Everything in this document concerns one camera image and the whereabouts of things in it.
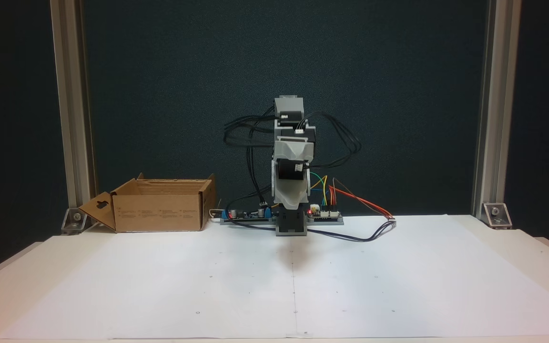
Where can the grey printed Koch robot arm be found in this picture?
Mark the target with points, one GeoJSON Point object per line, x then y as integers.
{"type": "Point", "coordinates": [289, 102]}

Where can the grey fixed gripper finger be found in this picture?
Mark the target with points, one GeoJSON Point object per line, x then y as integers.
{"type": "Point", "coordinates": [291, 195]}

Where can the aluminium frame post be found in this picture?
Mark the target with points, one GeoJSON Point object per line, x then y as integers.
{"type": "Point", "coordinates": [70, 95]}
{"type": "Point", "coordinates": [496, 95]}

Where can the open brown cardboard box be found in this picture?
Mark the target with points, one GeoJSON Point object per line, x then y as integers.
{"type": "Point", "coordinates": [160, 212]}

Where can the metal corner bracket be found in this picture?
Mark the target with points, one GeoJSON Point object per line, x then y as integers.
{"type": "Point", "coordinates": [497, 215]}
{"type": "Point", "coordinates": [75, 220]}

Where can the circuit board with jumper headers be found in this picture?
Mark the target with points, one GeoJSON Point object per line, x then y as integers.
{"type": "Point", "coordinates": [327, 216]}

